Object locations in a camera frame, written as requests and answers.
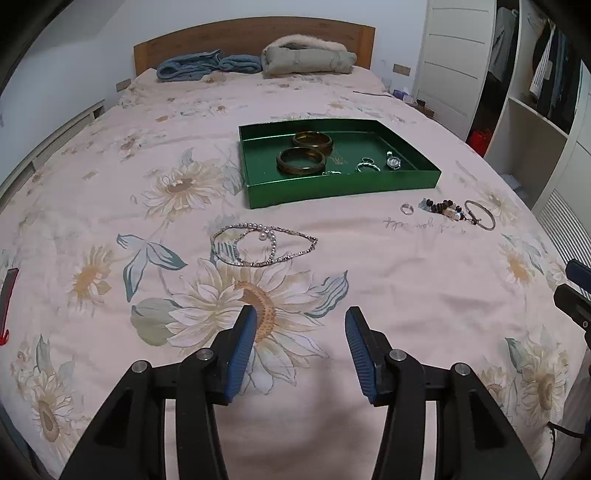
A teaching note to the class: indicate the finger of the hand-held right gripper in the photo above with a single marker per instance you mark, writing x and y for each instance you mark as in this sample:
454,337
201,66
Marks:
579,273
572,302

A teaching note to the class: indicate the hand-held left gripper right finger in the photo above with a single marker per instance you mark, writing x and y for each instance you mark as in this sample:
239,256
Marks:
362,355

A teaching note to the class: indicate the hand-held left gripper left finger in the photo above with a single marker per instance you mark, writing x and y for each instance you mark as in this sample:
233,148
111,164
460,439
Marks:
242,350

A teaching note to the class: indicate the thin silver bangle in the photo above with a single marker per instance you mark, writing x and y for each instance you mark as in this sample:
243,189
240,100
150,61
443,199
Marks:
492,223

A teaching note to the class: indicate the green tray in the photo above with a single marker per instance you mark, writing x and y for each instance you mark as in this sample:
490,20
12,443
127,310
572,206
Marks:
277,194

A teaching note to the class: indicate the dark brown bangle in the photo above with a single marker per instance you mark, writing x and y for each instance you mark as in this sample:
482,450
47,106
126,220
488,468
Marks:
300,170

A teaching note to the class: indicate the silver wristwatch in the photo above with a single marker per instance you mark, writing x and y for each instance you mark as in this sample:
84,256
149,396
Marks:
393,161

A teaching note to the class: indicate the amber bangle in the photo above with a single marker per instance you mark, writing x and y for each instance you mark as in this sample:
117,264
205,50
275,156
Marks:
314,148

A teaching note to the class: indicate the floral bed sheet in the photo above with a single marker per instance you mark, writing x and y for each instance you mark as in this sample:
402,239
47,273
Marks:
369,277

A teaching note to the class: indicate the folded blue-grey cloth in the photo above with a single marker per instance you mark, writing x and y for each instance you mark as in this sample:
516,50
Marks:
509,180

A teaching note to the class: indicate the red bag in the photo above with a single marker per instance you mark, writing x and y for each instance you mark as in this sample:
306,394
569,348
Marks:
480,141

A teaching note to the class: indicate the hanging dark clothes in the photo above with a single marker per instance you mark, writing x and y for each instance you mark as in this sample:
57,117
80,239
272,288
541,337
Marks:
554,69

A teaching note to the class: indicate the wooden nightstand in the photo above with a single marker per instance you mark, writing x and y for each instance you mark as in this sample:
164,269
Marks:
427,110

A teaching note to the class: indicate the black bar with red edge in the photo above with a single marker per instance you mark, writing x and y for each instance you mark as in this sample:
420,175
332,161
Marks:
9,300

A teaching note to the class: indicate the hanging grey garment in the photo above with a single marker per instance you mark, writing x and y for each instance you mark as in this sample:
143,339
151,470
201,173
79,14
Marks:
501,46

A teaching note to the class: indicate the tissue box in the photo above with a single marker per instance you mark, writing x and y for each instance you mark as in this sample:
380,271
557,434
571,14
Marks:
404,94

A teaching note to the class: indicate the white wardrobe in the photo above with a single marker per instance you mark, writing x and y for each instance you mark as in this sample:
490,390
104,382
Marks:
455,46

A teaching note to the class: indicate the blue blanket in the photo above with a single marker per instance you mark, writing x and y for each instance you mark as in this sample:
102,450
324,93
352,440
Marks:
194,67

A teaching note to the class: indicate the grey fur-trimmed coat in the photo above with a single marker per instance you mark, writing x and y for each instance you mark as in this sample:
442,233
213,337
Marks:
304,60

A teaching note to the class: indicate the wooden headboard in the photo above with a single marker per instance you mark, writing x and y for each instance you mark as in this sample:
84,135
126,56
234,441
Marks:
207,39

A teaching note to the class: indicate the wall socket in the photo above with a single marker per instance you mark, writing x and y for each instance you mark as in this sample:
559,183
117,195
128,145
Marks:
402,69
123,85

